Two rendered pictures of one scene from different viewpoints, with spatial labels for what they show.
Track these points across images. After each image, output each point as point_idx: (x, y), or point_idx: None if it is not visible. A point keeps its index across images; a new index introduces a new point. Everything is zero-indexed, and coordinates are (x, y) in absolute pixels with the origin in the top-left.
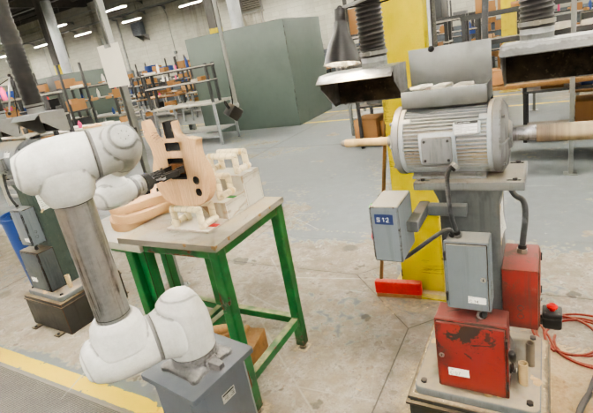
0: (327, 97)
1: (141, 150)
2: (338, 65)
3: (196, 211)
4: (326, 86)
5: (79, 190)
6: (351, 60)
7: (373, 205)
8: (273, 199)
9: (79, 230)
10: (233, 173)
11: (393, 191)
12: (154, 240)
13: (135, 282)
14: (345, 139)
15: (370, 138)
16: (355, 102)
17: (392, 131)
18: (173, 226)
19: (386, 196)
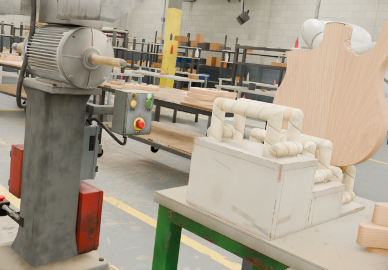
0: (129, 10)
1: (302, 37)
2: None
3: None
4: None
5: None
6: None
7: (150, 92)
8: (173, 191)
9: None
10: (245, 142)
11: (125, 90)
12: (370, 201)
13: None
14: (122, 59)
15: (106, 56)
16: (89, 19)
17: (112, 45)
18: (353, 203)
19: (134, 91)
